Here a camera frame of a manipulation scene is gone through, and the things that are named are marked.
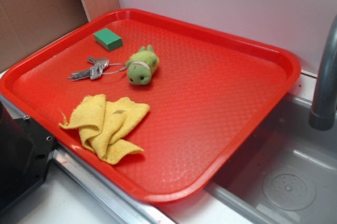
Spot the green rectangular block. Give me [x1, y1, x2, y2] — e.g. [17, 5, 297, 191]
[93, 28, 123, 51]

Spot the red plastic tray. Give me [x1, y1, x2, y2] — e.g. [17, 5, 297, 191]
[1, 9, 301, 203]

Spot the yellow crumpled cloth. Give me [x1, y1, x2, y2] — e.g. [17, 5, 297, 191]
[58, 94, 150, 165]

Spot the silver key bunch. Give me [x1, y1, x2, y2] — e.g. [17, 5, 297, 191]
[67, 56, 126, 81]

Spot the grey sink basin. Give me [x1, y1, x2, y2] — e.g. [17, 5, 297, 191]
[206, 94, 336, 223]

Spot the sink drain cover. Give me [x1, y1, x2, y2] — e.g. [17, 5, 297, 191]
[263, 167, 316, 211]

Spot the grey faucet spout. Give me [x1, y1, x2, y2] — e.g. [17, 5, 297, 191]
[309, 18, 336, 131]

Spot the brown cardboard panel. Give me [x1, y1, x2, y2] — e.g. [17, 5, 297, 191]
[1, 0, 88, 71]

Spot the green plush toy keychain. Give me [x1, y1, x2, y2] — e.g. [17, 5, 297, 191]
[126, 45, 160, 85]

